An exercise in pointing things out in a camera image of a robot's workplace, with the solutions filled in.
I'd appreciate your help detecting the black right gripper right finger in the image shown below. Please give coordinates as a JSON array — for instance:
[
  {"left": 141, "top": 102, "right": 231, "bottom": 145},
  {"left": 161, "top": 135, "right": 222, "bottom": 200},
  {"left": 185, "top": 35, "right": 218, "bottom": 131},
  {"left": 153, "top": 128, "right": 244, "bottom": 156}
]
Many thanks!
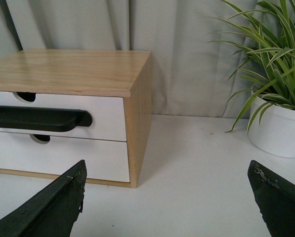
[{"left": 248, "top": 160, "right": 295, "bottom": 237}]

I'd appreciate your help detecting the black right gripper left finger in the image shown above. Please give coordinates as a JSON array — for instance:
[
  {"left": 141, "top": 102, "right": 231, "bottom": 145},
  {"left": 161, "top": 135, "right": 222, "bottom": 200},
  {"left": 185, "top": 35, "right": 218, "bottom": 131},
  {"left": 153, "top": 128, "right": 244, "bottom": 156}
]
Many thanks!
[{"left": 0, "top": 160, "right": 87, "bottom": 237}]

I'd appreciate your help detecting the black drawer handle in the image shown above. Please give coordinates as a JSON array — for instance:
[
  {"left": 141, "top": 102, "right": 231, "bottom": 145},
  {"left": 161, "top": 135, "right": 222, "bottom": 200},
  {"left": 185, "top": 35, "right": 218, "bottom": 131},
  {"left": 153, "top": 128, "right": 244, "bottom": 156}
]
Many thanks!
[{"left": 0, "top": 106, "right": 93, "bottom": 132}]

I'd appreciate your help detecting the wooden drawer cabinet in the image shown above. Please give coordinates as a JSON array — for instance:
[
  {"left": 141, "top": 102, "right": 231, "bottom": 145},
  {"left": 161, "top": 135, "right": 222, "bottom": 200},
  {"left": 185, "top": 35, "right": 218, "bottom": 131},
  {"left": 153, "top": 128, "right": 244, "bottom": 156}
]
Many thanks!
[{"left": 0, "top": 49, "right": 152, "bottom": 188}]

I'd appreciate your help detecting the white plant pot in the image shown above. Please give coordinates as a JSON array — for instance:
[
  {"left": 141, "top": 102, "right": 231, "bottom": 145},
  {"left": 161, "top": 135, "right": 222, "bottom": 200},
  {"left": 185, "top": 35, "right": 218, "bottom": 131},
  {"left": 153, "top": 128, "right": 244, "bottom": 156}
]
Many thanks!
[{"left": 248, "top": 97, "right": 295, "bottom": 158}]

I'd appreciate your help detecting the grey curtain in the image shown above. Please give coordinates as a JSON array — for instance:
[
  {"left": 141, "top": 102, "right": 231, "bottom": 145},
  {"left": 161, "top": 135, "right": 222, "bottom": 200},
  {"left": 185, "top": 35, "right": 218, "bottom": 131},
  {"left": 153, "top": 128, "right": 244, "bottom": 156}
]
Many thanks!
[{"left": 0, "top": 0, "right": 250, "bottom": 118}]

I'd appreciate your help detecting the green spider plant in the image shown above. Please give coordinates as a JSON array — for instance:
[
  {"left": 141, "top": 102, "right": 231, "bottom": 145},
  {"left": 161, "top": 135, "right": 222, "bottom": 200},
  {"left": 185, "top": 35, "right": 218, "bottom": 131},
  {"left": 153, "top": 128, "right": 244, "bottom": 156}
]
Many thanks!
[{"left": 223, "top": 0, "right": 295, "bottom": 130}]

